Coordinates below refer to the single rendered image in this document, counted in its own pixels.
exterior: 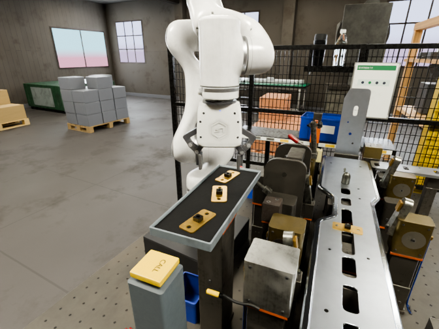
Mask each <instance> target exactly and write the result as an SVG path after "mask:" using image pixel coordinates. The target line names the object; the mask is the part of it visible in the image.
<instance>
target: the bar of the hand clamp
mask: <svg viewBox="0 0 439 329"><path fill-rule="evenodd" d="M317 126H319V127H320V128H322V127H323V122H322V121H320V122H319V123H318V124H317V123H316V121H311V123H309V124H307V127H310V132H311V150H312V153H316V154H317V134H316V127H317Z"/></svg>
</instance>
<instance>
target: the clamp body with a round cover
mask: <svg viewBox="0 0 439 329"><path fill-rule="evenodd" d="M285 230H288V231H294V233H295V236H297V239H298V245H299V246H298V249H300V255H299V266H300V263H301V257H302V248H303V243H304V235H305V230H306V220H305V219H303V218H299V217H293V216H290V215H284V214H280V213H273V215H272V218H271V220H270V223H269V224H268V232H267V233H266V237H267V241H270V242H275V243H280V244H283V233H284V231H285Z"/></svg>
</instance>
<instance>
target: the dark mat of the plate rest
mask: <svg viewBox="0 0 439 329"><path fill-rule="evenodd" d="M229 170H232V171H235V172H240V174H239V175H238V176H237V177H235V178H233V179H232V180H231V181H229V182H228V183H220V182H218V181H215V179H216V178H218V177H220V176H221V175H222V174H224V173H226V172H227V171H229ZM257 174H258V172H250V171H246V170H237V169H234V168H226V167H222V166H220V167H219V168H218V169H217V170H215V171H214V172H213V173H212V174H211V175H210V176H209V177H208V178H206V179H205V180H204V181H203V182H202V183H201V184H200V186H198V187H197V188H196V189H195V190H194V191H193V192H192V193H191V194H189V195H188V196H187V197H186V198H185V199H184V200H183V201H181V203H179V205H177V207H175V209H173V210H172V211H171V212H170V213H169V214H168V215H167V216H166V217H164V218H163V219H162V220H161V221H160V222H159V223H158V224H157V225H156V226H155V228H159V229H161V230H166V231H169V232H173V233H176V234H180V235H183V236H187V237H190V238H195V239H198V240H202V241H205V242H211V240H212V238H213V237H214V236H215V235H216V233H217V231H218V230H219V229H220V227H221V226H222V224H223V223H224V222H225V220H226V218H227V217H228V216H229V214H230V213H231V212H232V210H233V208H234V207H235V206H236V204H237V203H238V201H239V200H240V199H241V197H242V195H243V194H244V193H245V191H246V190H247V188H248V187H249V186H250V184H251V182H252V181H253V180H254V178H255V177H256V175H257ZM215 185H219V186H227V202H211V198H212V188H213V186H215ZM201 210H208V211H210V212H213V213H215V214H216V216H215V217H214V218H213V219H211V220H210V221H209V222H207V223H206V224H205V225H204V226H202V227H201V228H200V229H199V230H197V231H196V232H194V233H193V234H190V233H188V232H186V231H184V230H182V229H180V228H179V226H180V225H181V224H182V223H184V222H185V221H187V220H188V219H189V218H191V217H193V216H194V215H195V214H196V213H198V212H200V211H201Z"/></svg>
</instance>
